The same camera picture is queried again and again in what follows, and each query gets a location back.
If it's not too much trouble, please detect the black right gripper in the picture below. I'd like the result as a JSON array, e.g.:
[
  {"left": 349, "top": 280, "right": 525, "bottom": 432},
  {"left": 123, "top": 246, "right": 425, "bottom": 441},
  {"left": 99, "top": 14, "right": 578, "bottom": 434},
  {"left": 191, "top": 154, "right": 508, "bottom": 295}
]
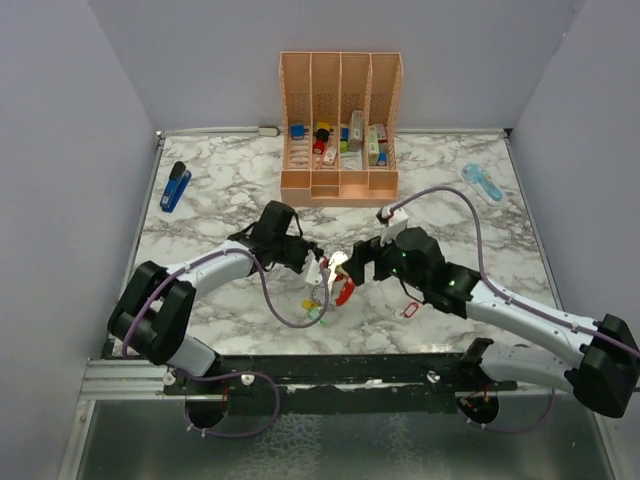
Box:
[{"left": 343, "top": 225, "right": 428, "bottom": 292}]

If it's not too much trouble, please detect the metal key organizer red handle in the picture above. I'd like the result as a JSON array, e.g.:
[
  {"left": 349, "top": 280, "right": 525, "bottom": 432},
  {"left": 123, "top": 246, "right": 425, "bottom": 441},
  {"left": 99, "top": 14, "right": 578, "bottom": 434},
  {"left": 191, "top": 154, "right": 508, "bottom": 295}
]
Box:
[{"left": 308, "top": 251, "right": 355, "bottom": 322}]

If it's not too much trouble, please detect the silver key with green tag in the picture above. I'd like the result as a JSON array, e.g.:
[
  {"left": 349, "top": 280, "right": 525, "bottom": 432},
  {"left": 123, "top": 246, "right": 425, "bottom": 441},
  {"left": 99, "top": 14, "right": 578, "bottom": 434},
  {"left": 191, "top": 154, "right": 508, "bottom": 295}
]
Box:
[{"left": 306, "top": 308, "right": 326, "bottom": 328}]

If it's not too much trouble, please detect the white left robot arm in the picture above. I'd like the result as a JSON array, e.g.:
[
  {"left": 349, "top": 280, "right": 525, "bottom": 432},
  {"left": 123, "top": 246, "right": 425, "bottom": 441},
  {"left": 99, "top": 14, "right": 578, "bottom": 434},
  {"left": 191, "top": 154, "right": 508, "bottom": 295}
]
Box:
[{"left": 107, "top": 201, "right": 329, "bottom": 395}]

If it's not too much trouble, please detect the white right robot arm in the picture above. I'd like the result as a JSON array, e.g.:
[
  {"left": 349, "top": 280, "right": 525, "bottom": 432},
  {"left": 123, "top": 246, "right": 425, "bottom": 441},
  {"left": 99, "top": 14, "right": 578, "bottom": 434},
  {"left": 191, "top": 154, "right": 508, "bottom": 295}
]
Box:
[{"left": 342, "top": 227, "right": 639, "bottom": 418}]

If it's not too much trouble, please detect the red tag with key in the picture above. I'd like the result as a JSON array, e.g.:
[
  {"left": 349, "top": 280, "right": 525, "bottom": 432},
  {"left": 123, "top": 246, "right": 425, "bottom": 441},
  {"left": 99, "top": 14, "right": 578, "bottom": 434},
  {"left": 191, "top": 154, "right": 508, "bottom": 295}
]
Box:
[{"left": 385, "top": 301, "right": 420, "bottom": 319}]

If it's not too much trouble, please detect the yellow plastic key tag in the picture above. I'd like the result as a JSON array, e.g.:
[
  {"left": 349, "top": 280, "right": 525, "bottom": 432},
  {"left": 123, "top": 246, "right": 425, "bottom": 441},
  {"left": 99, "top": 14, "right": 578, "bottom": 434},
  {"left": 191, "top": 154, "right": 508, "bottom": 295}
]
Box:
[{"left": 301, "top": 299, "right": 321, "bottom": 311}]

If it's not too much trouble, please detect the green white box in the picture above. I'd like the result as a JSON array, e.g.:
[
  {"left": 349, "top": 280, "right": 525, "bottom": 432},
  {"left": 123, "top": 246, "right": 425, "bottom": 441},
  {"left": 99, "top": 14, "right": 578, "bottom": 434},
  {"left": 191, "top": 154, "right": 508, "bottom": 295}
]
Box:
[{"left": 367, "top": 123, "right": 388, "bottom": 167}]

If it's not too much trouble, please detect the blue packaged correction tape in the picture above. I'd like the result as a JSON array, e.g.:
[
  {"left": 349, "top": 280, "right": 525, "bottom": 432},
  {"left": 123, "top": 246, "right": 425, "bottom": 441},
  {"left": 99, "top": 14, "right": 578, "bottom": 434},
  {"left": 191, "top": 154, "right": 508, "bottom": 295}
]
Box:
[{"left": 460, "top": 163, "right": 506, "bottom": 206}]

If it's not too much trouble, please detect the blue stapler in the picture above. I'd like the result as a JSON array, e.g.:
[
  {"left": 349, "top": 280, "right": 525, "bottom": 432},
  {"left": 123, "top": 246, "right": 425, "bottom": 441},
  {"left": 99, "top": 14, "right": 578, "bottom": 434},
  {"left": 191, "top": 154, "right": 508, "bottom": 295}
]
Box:
[{"left": 159, "top": 161, "right": 192, "bottom": 213}]

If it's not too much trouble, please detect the peach plastic desk organizer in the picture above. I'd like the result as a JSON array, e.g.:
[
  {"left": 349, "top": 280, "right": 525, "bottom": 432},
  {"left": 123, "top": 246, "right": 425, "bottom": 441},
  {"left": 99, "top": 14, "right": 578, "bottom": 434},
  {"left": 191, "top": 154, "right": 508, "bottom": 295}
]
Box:
[{"left": 279, "top": 51, "right": 403, "bottom": 207}]

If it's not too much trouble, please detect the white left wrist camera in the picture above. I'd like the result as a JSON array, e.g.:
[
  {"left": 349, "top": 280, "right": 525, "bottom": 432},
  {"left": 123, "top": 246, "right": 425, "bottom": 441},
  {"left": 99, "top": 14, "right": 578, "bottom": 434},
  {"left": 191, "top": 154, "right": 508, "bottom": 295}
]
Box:
[{"left": 302, "top": 251, "right": 328, "bottom": 286}]

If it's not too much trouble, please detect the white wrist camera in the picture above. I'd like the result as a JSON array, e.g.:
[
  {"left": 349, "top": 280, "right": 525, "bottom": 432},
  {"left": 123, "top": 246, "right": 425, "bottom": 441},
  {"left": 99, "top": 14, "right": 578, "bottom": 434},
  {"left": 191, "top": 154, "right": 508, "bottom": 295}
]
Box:
[
  {"left": 302, "top": 251, "right": 328, "bottom": 286},
  {"left": 376, "top": 205, "right": 409, "bottom": 246}
]

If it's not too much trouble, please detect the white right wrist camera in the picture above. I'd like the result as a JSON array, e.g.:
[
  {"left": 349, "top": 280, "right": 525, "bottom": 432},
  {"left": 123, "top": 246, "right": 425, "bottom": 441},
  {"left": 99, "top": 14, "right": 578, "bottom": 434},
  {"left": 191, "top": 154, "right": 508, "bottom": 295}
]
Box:
[{"left": 376, "top": 205, "right": 409, "bottom": 246}]

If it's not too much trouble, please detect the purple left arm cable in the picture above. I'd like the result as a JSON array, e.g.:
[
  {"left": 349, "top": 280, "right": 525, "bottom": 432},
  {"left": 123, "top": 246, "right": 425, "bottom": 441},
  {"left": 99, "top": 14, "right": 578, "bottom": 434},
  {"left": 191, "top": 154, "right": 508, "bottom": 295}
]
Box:
[{"left": 120, "top": 249, "right": 331, "bottom": 440}]

